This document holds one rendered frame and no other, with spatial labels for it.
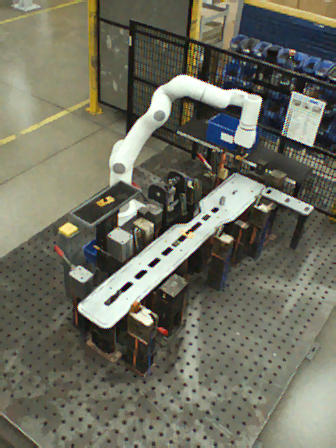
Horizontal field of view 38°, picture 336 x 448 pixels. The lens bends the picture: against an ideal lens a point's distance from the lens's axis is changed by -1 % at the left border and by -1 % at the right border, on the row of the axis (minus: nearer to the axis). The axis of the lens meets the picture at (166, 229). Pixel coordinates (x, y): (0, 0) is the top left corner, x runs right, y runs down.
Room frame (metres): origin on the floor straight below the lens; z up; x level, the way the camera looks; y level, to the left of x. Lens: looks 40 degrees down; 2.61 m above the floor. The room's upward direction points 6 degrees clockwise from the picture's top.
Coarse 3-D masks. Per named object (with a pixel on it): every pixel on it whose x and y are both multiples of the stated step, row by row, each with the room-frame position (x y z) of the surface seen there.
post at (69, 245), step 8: (64, 240) 1.60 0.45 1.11; (72, 240) 1.61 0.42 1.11; (64, 248) 1.60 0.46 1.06; (72, 248) 1.60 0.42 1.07; (72, 256) 1.61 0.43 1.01; (64, 264) 1.62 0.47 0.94; (64, 272) 1.62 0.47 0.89; (64, 280) 1.62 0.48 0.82; (64, 296) 1.62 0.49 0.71; (72, 296) 1.60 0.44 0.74
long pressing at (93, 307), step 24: (216, 192) 2.25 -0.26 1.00; (240, 192) 2.27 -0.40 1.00; (216, 216) 2.03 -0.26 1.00; (168, 240) 1.80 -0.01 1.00; (192, 240) 1.82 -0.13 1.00; (144, 264) 1.62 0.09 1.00; (168, 264) 1.63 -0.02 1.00; (120, 288) 1.45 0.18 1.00; (144, 288) 1.47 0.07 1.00; (96, 312) 1.30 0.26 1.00; (120, 312) 1.32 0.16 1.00
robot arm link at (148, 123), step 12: (156, 96) 2.27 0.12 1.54; (156, 108) 2.16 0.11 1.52; (168, 108) 2.19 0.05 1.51; (144, 120) 2.20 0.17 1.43; (156, 120) 2.15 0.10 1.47; (132, 132) 2.24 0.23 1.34; (144, 132) 2.21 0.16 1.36; (132, 144) 2.21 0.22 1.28; (120, 156) 2.18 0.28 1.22; (132, 156) 2.20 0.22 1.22; (120, 168) 2.16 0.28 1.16
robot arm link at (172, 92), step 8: (176, 80) 2.24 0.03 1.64; (184, 80) 2.23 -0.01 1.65; (192, 80) 2.24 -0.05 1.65; (160, 88) 2.32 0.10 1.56; (168, 88) 2.24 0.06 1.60; (176, 88) 2.22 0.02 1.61; (184, 88) 2.21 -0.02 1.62; (192, 88) 2.21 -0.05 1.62; (200, 88) 2.22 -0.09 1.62; (168, 96) 2.29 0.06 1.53; (176, 96) 2.24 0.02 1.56; (192, 96) 2.22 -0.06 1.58; (200, 96) 2.21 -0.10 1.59
